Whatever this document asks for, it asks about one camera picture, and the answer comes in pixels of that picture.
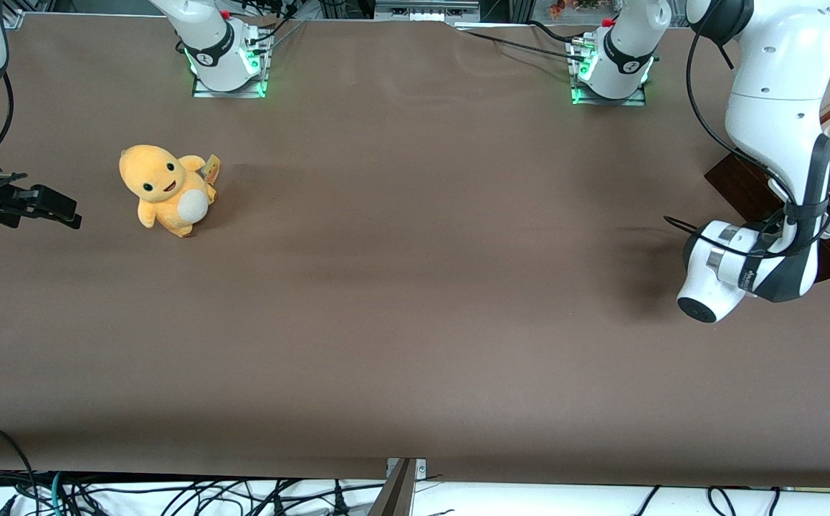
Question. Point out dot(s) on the small orange object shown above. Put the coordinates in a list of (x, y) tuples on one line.
[(557, 8)]

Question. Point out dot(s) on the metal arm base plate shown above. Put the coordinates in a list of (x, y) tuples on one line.
[(630, 101), (203, 92)]

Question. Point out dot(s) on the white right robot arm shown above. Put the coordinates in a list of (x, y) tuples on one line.
[(211, 36)]

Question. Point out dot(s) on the metal mount bracket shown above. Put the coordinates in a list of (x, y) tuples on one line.
[(419, 467)]

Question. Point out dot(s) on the grey brown mount bar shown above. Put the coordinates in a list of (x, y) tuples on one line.
[(393, 498)]

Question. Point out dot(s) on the aluminium corner bracket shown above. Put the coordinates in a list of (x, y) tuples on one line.
[(13, 18)]

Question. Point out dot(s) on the brown table cover sheet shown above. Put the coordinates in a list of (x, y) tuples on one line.
[(415, 287)]

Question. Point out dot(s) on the dark brown wooden base board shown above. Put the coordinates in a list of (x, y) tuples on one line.
[(745, 186)]

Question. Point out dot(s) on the grey device with ports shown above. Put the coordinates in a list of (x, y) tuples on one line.
[(426, 10)]

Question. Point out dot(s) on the yellow plush toy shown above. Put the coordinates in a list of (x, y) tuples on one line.
[(160, 183)]

